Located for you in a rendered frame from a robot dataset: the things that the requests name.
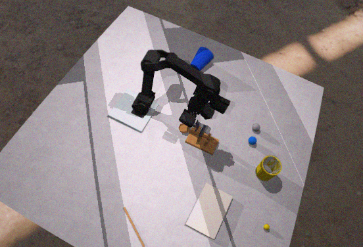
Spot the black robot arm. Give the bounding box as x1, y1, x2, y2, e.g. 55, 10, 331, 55
131, 49, 231, 120

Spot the blue ball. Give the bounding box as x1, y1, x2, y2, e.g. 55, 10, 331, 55
249, 136, 256, 145

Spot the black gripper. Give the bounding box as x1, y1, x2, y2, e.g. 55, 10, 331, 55
179, 91, 205, 127

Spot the yellow open cylinder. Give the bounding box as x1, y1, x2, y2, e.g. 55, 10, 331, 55
255, 155, 281, 181

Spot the grey ball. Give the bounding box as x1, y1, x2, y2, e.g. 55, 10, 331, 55
252, 123, 260, 131

